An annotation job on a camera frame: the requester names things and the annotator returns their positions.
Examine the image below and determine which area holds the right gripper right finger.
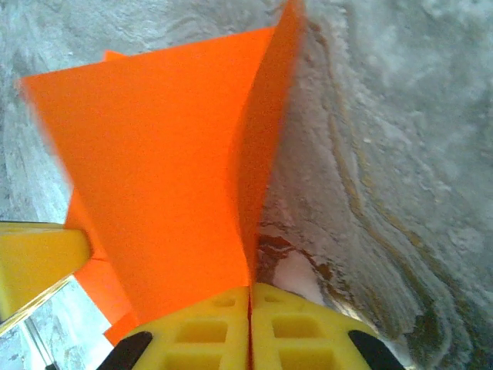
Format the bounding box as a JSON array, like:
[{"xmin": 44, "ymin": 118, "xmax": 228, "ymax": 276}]
[{"xmin": 251, "ymin": 282, "xmax": 406, "ymax": 370}]

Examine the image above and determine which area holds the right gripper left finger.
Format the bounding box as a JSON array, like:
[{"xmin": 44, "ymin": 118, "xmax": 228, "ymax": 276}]
[{"xmin": 98, "ymin": 286, "xmax": 252, "ymax": 370}]

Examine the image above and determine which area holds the orange square paper sheet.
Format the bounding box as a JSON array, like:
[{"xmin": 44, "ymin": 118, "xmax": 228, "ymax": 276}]
[{"xmin": 17, "ymin": 0, "xmax": 309, "ymax": 346}]

